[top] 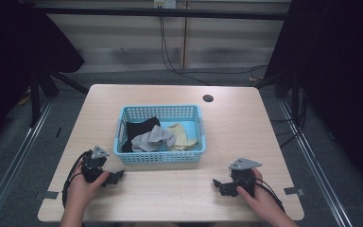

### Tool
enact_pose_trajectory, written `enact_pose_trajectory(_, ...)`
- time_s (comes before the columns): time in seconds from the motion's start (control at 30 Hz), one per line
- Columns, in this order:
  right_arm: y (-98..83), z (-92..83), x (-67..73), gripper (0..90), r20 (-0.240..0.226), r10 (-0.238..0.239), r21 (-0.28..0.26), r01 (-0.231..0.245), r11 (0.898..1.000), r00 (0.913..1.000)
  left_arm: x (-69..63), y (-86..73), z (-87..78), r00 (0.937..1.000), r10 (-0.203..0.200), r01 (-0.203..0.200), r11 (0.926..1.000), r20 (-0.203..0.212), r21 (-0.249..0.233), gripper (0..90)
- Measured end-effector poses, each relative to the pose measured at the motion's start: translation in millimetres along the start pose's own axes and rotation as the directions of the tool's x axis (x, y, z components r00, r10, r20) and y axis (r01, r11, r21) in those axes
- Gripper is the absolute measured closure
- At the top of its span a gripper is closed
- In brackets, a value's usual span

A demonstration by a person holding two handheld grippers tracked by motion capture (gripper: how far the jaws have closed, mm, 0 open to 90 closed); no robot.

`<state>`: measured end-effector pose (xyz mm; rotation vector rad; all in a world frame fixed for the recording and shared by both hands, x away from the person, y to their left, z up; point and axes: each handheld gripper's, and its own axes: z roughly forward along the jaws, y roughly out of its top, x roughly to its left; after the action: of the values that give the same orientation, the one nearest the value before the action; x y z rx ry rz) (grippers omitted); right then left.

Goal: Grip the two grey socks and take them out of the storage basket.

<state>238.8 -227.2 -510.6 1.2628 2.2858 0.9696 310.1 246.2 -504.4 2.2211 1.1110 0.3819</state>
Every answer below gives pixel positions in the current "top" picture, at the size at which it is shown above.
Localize black sock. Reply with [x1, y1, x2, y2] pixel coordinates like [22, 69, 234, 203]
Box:
[120, 116, 162, 154]

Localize aluminium floor rail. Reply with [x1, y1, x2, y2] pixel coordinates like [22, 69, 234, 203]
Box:
[278, 99, 357, 227]
[0, 99, 55, 227]

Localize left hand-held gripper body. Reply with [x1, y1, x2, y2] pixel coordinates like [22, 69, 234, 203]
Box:
[80, 145, 111, 184]

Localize beige sock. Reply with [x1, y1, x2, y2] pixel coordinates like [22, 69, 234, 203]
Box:
[164, 122, 199, 152]

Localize person's right hand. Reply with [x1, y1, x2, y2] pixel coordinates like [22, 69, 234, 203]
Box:
[235, 167, 285, 219]

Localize person's left hand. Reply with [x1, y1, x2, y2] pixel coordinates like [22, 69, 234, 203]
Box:
[63, 160, 111, 210]

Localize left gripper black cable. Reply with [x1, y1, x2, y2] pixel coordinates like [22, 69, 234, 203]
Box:
[61, 149, 93, 210]

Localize light blue plastic basket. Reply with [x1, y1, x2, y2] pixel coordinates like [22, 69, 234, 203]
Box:
[112, 104, 208, 165]

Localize white wall power outlet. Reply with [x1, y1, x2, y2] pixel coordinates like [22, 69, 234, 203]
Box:
[153, 0, 178, 9]

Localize black metal stand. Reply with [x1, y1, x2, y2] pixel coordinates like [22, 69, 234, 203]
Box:
[28, 67, 90, 129]

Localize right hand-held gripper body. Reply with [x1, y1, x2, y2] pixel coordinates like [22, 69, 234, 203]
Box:
[228, 157, 263, 197]

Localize black floor cable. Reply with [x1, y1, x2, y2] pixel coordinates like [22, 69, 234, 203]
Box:
[269, 91, 308, 149]

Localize black wall cable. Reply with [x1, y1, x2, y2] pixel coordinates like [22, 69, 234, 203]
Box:
[158, 14, 269, 87]

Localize grey sock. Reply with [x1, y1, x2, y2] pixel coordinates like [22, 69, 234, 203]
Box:
[130, 124, 178, 153]

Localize grey tape piece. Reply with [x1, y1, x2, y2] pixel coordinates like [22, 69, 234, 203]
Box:
[43, 190, 60, 201]
[283, 186, 305, 197]

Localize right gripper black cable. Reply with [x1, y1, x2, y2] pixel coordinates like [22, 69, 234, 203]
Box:
[254, 177, 286, 213]

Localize black curtain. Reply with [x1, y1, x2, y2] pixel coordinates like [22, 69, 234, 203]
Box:
[263, 0, 363, 200]
[0, 0, 86, 152]

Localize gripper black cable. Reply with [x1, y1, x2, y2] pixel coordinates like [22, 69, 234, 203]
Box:
[61, 149, 93, 210]
[254, 177, 286, 213]

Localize black horizontal bar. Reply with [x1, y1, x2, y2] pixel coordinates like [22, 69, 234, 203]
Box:
[31, 6, 290, 22]

